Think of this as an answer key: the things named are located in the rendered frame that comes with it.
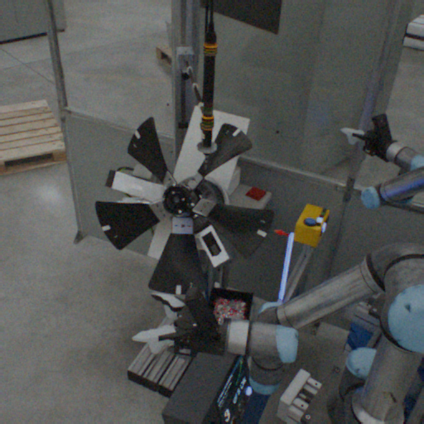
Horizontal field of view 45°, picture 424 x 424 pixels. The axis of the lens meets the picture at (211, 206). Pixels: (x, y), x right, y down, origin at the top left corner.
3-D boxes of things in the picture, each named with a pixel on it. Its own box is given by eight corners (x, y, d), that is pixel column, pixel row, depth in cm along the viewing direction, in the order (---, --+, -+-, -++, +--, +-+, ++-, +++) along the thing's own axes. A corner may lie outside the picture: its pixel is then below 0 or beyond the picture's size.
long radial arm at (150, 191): (185, 193, 220) (175, 189, 209) (179, 209, 220) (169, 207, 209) (127, 175, 229) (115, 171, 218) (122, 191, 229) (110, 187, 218)
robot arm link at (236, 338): (246, 336, 108) (250, 311, 115) (224, 333, 109) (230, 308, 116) (243, 362, 112) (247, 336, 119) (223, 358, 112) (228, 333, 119)
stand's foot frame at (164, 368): (183, 301, 313) (183, 291, 308) (250, 327, 298) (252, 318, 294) (127, 379, 268) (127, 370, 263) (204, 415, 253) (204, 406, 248)
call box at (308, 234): (303, 222, 224) (307, 202, 217) (325, 228, 220) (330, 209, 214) (292, 243, 212) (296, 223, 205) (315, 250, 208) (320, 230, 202)
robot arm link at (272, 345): (292, 373, 111) (298, 349, 106) (243, 364, 113) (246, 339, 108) (294, 344, 118) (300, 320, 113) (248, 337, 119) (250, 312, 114)
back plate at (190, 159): (122, 245, 228) (121, 245, 226) (169, 99, 229) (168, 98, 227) (230, 285, 210) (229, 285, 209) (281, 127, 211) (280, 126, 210)
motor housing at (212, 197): (169, 224, 220) (156, 223, 208) (185, 175, 221) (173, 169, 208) (216, 241, 213) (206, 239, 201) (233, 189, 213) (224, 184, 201)
